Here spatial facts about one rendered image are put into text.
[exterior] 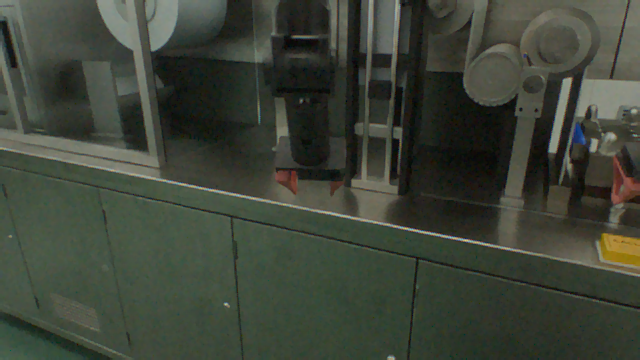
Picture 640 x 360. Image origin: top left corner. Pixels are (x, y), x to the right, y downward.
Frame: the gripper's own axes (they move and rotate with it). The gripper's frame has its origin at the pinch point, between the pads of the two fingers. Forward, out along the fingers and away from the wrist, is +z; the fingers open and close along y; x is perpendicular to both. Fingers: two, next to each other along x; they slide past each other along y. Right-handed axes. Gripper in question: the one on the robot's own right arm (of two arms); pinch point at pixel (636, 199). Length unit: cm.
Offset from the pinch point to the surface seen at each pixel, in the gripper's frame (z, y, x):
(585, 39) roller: -2.4, -3.3, -39.3
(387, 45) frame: 1, 36, -43
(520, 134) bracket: 15.0, 6.2, -29.0
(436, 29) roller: 2, 25, -51
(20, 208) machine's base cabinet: 67, 161, -39
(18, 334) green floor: 129, 187, -15
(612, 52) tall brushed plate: 16, -24, -61
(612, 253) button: 14.0, -2.5, 1.5
